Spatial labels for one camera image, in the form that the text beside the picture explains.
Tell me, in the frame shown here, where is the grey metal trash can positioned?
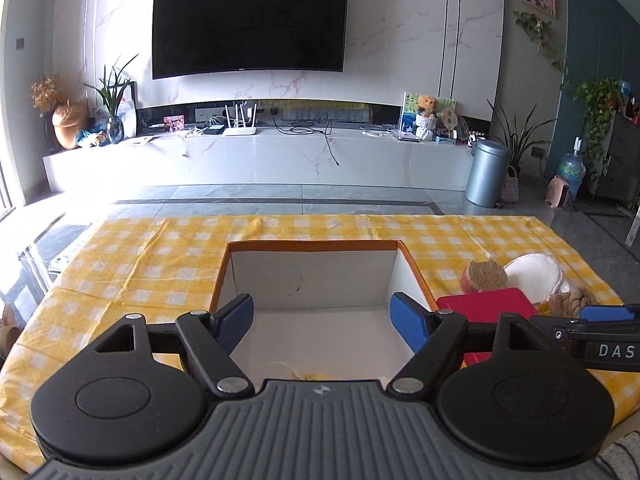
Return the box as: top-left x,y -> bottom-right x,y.
464,140 -> 511,208

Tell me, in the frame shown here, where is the dried flower bouquet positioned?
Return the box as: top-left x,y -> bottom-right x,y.
30,75 -> 64,114

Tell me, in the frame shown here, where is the green plant in vase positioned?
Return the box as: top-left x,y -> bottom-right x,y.
84,54 -> 138,144

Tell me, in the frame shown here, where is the orange white storage box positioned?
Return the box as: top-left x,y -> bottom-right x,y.
210,240 -> 436,387

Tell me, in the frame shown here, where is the yellow snack packet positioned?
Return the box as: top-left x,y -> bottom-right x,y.
273,362 -> 333,382

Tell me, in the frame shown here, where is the teddy bear figure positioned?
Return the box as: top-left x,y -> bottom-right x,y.
416,96 -> 438,141

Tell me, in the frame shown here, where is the hanging green vine plant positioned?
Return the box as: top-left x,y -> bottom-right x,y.
513,11 -> 623,182

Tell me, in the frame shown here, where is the white wifi router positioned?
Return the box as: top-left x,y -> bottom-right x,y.
222,104 -> 257,136

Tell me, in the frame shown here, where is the yellow checkered tablecloth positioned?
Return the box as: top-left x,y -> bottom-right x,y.
1,214 -> 618,474

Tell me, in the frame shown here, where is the floor plant by trash can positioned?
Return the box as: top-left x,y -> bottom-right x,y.
489,100 -> 556,204

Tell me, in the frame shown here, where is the brown plush towel bundle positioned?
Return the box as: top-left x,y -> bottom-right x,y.
548,287 -> 597,318

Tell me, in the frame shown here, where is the acorn shaped jar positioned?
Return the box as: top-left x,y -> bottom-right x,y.
51,101 -> 89,150

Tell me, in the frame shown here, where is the pink small stool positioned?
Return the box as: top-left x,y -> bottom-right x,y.
546,176 -> 570,209

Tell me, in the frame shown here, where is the black wall television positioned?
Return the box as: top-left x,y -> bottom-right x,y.
151,0 -> 348,79

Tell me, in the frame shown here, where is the brown red sponge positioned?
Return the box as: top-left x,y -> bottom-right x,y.
460,259 -> 508,294

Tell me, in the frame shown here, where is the white round cloth pad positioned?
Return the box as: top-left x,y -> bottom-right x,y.
504,252 -> 567,304

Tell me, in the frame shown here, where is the blue water bottle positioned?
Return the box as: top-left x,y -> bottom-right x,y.
556,136 -> 586,200

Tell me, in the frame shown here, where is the white tv console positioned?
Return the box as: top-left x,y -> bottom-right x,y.
43,128 -> 473,192

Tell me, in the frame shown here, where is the red flat box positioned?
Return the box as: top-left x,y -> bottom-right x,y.
437,288 -> 538,366

